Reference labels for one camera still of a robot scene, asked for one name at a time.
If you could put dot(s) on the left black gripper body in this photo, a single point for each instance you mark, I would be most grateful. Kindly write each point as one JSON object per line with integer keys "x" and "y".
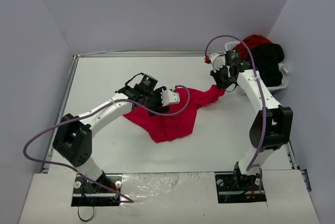
{"x": 157, "y": 101}

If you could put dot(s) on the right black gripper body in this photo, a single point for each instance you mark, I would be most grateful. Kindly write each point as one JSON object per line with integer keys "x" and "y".
{"x": 222, "y": 78}

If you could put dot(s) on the bright red t shirt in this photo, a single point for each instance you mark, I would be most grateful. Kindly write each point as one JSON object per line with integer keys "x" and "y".
{"x": 163, "y": 129}

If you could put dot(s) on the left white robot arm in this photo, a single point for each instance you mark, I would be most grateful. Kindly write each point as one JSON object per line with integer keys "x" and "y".
{"x": 74, "y": 141}

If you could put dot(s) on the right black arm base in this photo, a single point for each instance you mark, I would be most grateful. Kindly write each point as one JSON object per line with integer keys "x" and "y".
{"x": 228, "y": 192}

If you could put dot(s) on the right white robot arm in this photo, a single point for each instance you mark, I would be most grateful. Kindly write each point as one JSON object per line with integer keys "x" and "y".
{"x": 271, "y": 127}

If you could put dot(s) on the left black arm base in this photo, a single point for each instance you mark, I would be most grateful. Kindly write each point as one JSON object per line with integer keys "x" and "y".
{"x": 87, "y": 194}

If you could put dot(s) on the dark red t shirt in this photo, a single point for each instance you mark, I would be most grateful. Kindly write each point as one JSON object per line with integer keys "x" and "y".
{"x": 252, "y": 42}

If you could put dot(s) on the black t shirt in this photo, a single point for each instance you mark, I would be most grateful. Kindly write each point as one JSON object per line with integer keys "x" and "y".
{"x": 267, "y": 56}

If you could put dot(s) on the white garment piece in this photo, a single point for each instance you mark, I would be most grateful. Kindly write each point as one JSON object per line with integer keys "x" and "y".
{"x": 282, "y": 68}

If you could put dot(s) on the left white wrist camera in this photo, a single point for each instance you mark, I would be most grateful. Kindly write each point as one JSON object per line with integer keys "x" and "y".
{"x": 169, "y": 97}

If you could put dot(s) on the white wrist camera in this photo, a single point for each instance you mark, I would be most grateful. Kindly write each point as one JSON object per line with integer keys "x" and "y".
{"x": 169, "y": 97}
{"x": 216, "y": 60}

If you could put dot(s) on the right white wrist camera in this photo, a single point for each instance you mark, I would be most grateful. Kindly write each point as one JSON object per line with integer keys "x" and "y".
{"x": 216, "y": 60}

